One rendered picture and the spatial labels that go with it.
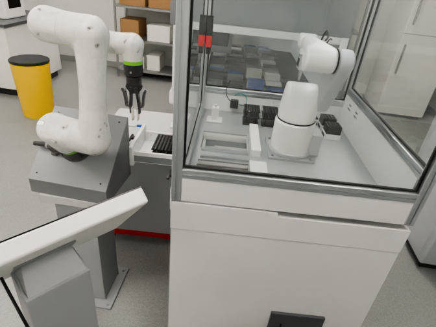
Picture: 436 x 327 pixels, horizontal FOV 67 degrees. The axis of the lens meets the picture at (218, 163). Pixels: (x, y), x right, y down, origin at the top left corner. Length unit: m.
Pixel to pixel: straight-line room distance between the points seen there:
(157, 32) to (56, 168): 4.12
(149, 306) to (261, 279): 0.80
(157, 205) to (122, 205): 1.30
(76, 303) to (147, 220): 1.33
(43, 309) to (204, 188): 0.63
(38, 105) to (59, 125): 2.93
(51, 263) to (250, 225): 0.74
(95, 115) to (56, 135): 0.19
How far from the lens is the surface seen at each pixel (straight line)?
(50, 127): 1.46
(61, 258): 0.98
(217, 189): 1.26
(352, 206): 1.37
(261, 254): 1.48
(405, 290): 2.68
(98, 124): 1.35
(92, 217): 0.89
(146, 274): 2.29
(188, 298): 1.72
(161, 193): 2.14
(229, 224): 1.36
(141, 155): 1.73
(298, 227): 1.39
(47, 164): 1.71
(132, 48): 1.66
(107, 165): 1.59
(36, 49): 5.43
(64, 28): 1.30
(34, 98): 4.33
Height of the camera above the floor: 1.74
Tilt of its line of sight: 31 degrees down
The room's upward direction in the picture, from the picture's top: 6 degrees clockwise
